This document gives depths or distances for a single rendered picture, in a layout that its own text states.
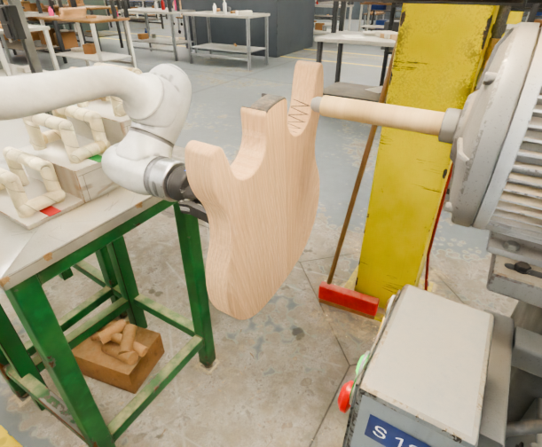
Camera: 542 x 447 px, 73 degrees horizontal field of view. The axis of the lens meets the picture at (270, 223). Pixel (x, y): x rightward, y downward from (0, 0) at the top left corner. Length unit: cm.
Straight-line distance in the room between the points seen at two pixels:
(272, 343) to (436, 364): 145
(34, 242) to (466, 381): 86
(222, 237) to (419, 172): 112
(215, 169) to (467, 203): 30
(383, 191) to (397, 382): 132
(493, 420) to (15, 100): 73
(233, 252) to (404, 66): 108
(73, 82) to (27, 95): 8
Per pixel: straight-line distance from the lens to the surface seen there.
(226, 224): 54
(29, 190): 120
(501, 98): 45
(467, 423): 37
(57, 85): 71
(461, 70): 145
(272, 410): 163
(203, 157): 46
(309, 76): 68
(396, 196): 163
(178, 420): 165
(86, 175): 106
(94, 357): 175
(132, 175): 84
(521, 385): 68
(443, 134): 56
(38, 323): 100
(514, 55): 48
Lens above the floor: 142
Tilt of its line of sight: 33 degrees down
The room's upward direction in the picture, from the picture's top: straight up
